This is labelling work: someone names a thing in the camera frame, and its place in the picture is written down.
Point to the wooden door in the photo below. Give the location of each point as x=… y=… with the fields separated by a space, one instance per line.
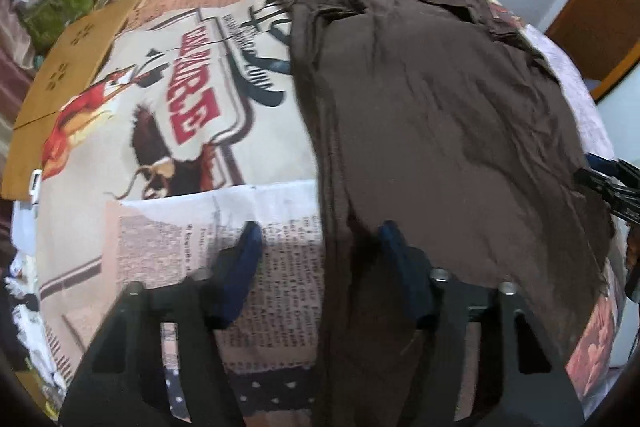
x=595 y=22

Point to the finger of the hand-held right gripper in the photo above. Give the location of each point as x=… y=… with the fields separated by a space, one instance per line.
x=620 y=169
x=620 y=199

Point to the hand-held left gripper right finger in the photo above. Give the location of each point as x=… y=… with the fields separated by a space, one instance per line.
x=395 y=249

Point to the brown cardboard box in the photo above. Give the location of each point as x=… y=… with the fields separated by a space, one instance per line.
x=60 y=82

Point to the pink striped bedsheet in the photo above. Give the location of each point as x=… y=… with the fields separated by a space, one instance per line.
x=12 y=42

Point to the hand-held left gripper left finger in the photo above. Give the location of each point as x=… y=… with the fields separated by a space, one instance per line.
x=245 y=257

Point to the printed blanket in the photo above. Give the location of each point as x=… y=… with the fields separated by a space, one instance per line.
x=150 y=232

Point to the green bag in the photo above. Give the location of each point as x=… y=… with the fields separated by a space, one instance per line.
x=65 y=2

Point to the brown shirt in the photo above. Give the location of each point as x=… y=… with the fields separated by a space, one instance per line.
x=425 y=107

